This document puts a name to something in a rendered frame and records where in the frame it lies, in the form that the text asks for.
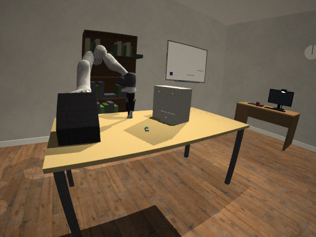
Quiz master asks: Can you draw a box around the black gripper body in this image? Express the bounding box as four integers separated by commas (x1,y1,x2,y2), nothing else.
126,93,135,103

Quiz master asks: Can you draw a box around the grey chest of drawers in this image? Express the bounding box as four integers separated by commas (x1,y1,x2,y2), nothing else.
154,85,192,124

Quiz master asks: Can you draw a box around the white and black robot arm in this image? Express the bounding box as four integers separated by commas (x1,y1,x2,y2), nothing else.
71,45,137,93

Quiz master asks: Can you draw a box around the grey drawer front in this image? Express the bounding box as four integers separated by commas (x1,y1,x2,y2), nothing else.
160,110,179,125
154,86,166,98
154,97,165,109
165,99,180,112
166,88,181,101
153,107,165,118

